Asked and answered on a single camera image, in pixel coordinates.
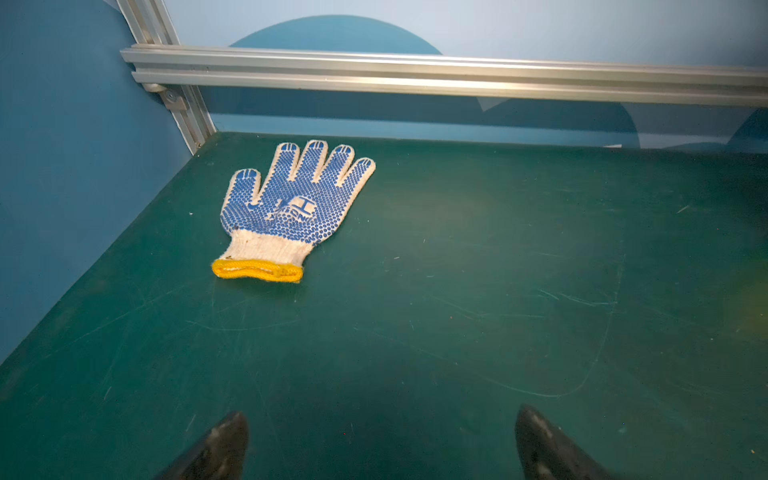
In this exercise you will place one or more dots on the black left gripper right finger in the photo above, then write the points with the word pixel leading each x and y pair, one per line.
pixel 546 452

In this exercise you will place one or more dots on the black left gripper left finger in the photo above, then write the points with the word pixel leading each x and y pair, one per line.
pixel 218 455

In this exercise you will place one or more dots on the white blue dotted work glove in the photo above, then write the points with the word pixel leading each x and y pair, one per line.
pixel 275 221

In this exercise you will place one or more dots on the rear aluminium frame bar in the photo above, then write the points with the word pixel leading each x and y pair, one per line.
pixel 478 77

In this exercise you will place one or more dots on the left aluminium frame post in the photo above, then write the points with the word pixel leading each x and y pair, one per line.
pixel 155 59

